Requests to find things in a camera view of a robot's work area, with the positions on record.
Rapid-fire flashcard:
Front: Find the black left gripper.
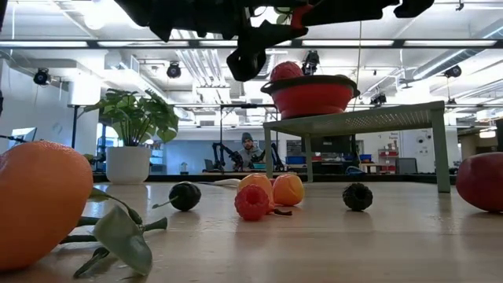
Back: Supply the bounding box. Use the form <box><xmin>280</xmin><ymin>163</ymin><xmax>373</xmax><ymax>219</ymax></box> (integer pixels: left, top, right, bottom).
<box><xmin>112</xmin><ymin>0</ymin><xmax>310</xmax><ymax>83</ymax></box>

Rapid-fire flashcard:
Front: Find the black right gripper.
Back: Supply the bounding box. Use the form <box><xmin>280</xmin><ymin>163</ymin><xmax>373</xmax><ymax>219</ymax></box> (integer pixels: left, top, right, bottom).
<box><xmin>302</xmin><ymin>0</ymin><xmax>435</xmax><ymax>28</ymax></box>

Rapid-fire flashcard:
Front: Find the red colander with grey rim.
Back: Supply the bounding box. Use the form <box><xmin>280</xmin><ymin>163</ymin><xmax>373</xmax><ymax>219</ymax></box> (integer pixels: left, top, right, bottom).
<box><xmin>259</xmin><ymin>74</ymin><xmax>362</xmax><ymax>120</ymax></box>

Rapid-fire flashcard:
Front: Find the black cherry with stem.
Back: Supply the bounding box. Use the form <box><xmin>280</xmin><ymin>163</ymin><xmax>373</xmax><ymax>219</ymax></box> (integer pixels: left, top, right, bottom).
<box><xmin>151</xmin><ymin>181</ymin><xmax>203</xmax><ymax>212</ymax></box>

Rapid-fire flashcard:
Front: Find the black ceiling spotlight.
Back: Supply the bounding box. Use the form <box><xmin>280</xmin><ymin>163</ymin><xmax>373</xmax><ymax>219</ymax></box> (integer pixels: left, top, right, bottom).
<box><xmin>369</xmin><ymin>92</ymin><xmax>388</xmax><ymax>108</ymax></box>
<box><xmin>443</xmin><ymin>64</ymin><xmax>463</xmax><ymax>79</ymax></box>
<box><xmin>166</xmin><ymin>61</ymin><xmax>182</xmax><ymax>79</ymax></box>
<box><xmin>300</xmin><ymin>50</ymin><xmax>321</xmax><ymax>76</ymax></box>
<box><xmin>32</xmin><ymin>67</ymin><xmax>53</xmax><ymax>86</ymax></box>

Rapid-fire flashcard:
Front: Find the person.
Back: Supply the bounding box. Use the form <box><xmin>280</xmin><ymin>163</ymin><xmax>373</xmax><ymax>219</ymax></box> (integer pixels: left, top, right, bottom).
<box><xmin>237</xmin><ymin>131</ymin><xmax>266</xmax><ymax>170</ymax></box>

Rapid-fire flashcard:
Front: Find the green perforated metal shelf riser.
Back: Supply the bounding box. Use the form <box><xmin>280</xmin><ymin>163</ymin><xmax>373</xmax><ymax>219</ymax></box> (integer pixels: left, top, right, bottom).
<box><xmin>262</xmin><ymin>100</ymin><xmax>452</xmax><ymax>194</ymax></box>

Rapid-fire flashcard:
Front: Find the orange apricot with stem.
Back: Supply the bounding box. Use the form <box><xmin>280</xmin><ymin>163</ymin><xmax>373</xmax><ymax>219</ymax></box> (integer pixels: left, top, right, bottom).
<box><xmin>236</xmin><ymin>173</ymin><xmax>293</xmax><ymax>217</ymax></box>

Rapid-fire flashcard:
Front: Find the small orange apricot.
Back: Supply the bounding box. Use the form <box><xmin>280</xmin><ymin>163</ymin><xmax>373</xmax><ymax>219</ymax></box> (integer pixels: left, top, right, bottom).
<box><xmin>272</xmin><ymin>173</ymin><xmax>306</xmax><ymax>208</ymax></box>

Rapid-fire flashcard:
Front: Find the red raspberry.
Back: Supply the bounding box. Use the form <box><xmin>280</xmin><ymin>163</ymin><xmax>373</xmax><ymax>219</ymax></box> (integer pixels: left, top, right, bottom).
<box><xmin>233</xmin><ymin>184</ymin><xmax>271</xmax><ymax>222</ymax></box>

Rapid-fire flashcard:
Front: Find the red storage shelf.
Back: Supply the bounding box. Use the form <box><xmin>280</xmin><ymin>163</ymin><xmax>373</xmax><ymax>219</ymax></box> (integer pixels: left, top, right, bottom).
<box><xmin>377</xmin><ymin>147</ymin><xmax>398</xmax><ymax>174</ymax></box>

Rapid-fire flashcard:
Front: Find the green plant in white pot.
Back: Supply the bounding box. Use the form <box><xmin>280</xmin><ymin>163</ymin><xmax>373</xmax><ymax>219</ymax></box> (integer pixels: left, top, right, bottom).
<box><xmin>83</xmin><ymin>87</ymin><xmax>182</xmax><ymax>186</ymax></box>

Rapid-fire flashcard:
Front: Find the grey box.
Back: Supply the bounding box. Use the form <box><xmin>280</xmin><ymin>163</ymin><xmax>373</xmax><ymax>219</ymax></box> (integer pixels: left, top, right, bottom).
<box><xmin>395</xmin><ymin>156</ymin><xmax>419</xmax><ymax>175</ymax></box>

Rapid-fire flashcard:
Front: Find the blackberry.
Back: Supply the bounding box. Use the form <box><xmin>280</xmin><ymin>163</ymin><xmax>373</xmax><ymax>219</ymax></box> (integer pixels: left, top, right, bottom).
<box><xmin>342</xmin><ymin>182</ymin><xmax>374</xmax><ymax>212</ymax></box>

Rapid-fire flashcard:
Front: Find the black vertical pole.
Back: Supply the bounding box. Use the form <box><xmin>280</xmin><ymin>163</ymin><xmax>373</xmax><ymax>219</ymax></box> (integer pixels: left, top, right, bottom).
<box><xmin>67</xmin><ymin>103</ymin><xmax>80</xmax><ymax>150</ymax></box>

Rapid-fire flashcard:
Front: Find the red nectarine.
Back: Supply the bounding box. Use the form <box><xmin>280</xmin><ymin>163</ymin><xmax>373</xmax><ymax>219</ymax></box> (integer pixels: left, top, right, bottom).
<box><xmin>455</xmin><ymin>152</ymin><xmax>503</xmax><ymax>214</ymax></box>

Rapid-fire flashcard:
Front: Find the computer monitor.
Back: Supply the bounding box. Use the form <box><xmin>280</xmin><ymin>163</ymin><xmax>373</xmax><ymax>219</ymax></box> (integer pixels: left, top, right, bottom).
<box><xmin>9</xmin><ymin>126</ymin><xmax>39</xmax><ymax>145</ymax></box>

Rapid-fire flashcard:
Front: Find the orange tangerine with leaves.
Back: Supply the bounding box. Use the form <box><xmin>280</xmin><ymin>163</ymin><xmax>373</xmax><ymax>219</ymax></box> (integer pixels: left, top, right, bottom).
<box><xmin>0</xmin><ymin>140</ymin><xmax>169</xmax><ymax>278</ymax></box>

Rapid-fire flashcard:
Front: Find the black background rig frame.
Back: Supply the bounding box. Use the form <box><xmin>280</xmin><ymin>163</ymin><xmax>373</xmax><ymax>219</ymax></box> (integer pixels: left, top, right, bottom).
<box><xmin>218</xmin><ymin>102</ymin><xmax>278</xmax><ymax>158</ymax></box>

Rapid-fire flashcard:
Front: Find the black overhead frame bar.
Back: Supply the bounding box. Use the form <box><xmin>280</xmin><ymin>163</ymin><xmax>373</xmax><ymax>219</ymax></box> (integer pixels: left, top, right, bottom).
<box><xmin>0</xmin><ymin>38</ymin><xmax>503</xmax><ymax>50</ymax></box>

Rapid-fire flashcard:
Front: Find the knife with cream handle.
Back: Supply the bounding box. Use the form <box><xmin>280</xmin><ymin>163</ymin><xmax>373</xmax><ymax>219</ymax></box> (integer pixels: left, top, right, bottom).
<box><xmin>195</xmin><ymin>178</ymin><xmax>242</xmax><ymax>189</ymax></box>

